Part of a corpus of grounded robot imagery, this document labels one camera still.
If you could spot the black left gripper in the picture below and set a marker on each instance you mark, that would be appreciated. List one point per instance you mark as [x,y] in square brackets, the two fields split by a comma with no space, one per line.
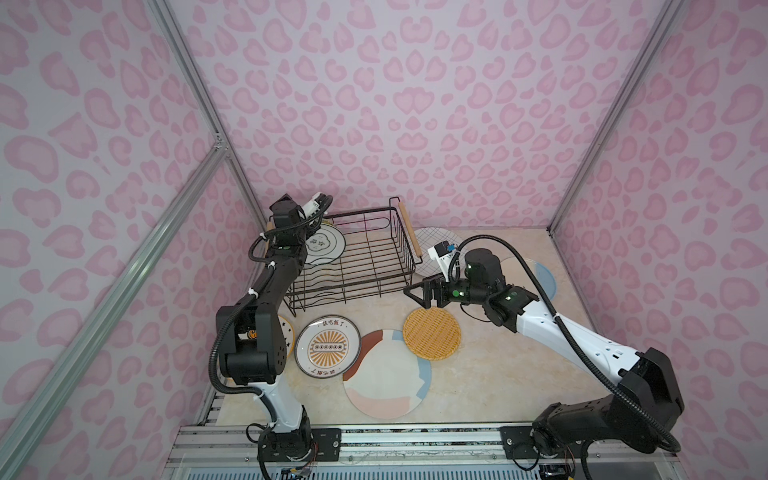
[282,201]

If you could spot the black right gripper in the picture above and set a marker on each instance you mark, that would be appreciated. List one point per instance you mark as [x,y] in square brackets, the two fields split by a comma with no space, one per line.
[436,285]

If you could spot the white cloud motif plate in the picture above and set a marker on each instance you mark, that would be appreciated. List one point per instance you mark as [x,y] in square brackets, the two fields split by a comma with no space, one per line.
[325,246]

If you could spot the cream and blue plate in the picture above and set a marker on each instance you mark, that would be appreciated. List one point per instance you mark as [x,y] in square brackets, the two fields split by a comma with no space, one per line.
[515,275]

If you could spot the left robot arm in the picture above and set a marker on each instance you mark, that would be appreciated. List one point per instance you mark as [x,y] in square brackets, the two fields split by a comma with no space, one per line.
[249,353]

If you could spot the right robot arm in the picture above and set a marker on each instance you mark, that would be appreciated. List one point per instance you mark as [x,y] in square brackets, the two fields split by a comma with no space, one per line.
[643,400]

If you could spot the tan woven bamboo tray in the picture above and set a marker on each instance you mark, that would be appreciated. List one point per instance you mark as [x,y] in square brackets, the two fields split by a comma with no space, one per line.
[432,334]

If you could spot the white grid pattern plate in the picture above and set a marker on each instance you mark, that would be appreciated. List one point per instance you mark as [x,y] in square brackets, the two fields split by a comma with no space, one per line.
[428,237]

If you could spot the star pattern character plate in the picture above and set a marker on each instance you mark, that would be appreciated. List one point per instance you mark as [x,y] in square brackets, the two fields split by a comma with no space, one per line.
[289,334]

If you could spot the large pastel colour-block plate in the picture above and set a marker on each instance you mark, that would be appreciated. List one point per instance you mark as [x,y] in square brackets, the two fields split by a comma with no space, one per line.
[387,380]

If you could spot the orange sunburst green-rim plate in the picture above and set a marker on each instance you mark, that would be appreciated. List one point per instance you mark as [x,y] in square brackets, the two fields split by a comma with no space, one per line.
[327,347]

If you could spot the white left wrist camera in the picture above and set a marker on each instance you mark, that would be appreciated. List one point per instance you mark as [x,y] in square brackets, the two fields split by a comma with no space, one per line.
[317,205]

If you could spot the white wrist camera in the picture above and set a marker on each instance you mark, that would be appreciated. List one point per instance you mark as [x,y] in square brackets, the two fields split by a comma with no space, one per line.
[443,254]
[317,205]

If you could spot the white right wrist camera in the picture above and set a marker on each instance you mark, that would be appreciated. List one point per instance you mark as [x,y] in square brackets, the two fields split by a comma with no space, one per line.
[443,254]

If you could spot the black wire dish rack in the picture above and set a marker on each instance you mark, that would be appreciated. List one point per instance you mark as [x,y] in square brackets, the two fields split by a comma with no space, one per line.
[380,258]

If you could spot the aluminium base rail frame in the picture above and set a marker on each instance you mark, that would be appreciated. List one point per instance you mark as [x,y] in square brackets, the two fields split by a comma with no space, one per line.
[215,448]

